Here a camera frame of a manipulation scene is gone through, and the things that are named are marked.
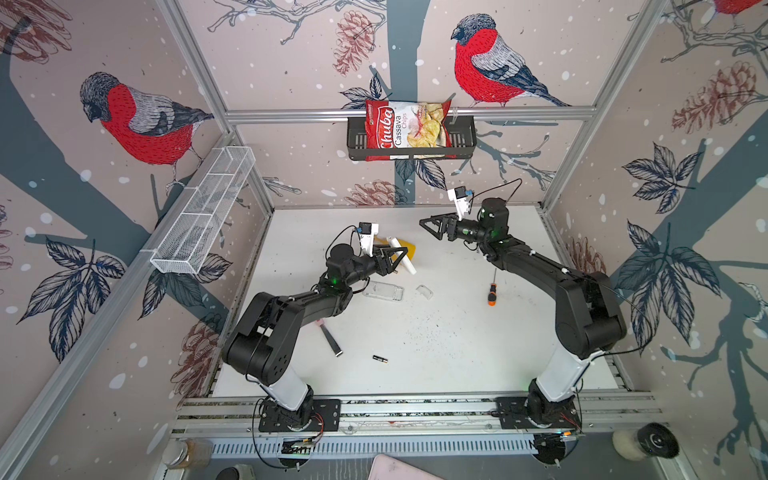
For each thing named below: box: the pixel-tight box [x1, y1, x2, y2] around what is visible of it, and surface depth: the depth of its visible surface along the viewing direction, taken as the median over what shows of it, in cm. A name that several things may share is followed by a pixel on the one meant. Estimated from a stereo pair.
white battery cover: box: [415, 284, 434, 300], surface depth 99 cm
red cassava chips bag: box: [365, 99, 456, 161], surface depth 89 cm
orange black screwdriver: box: [488, 268, 497, 307], surface depth 96 cm
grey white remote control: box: [362, 281, 405, 302], surface depth 97 cm
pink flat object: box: [367, 454, 442, 480], surface depth 66 cm
